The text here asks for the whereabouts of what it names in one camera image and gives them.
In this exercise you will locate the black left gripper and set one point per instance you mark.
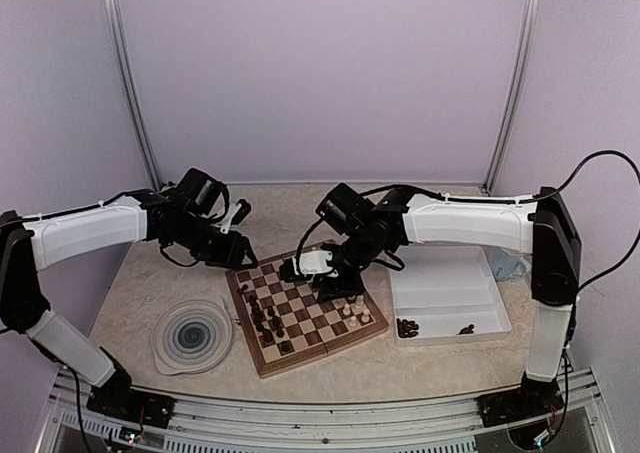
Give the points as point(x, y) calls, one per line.
point(231, 255)

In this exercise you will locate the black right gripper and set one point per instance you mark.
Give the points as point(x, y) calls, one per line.
point(334, 288)

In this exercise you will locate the dark chess piece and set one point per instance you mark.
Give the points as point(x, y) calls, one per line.
point(253, 302)

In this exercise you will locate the wooden chess board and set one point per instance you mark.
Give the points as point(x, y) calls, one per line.
point(314, 330)

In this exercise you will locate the dark piece back rank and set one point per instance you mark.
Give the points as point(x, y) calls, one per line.
point(268, 337)

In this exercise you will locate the white plastic tray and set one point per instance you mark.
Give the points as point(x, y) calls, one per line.
point(444, 288)

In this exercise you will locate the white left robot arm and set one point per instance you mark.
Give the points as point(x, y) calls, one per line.
point(43, 246)

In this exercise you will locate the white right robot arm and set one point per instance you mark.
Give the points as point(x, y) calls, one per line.
point(538, 225)

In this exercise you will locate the white chess pieces row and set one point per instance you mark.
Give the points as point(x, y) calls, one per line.
point(355, 313)

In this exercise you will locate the collapsible silicone bowl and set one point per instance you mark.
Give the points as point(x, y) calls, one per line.
point(191, 337)

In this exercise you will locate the light blue mug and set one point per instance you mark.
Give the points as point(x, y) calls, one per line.
point(507, 265)

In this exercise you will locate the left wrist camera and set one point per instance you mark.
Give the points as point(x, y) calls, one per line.
point(236, 213)

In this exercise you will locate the right aluminium frame post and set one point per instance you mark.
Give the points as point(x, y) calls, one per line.
point(515, 87)

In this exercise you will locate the aluminium frame post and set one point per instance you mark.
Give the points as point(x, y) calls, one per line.
point(118, 35)
point(515, 87)

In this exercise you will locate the front aluminium rail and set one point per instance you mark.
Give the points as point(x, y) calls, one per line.
point(442, 424)

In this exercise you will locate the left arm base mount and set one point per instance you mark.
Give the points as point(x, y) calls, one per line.
point(118, 399)

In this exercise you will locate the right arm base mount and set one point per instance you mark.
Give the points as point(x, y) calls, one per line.
point(542, 404)

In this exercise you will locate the left aluminium frame post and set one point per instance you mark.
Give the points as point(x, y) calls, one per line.
point(118, 35)

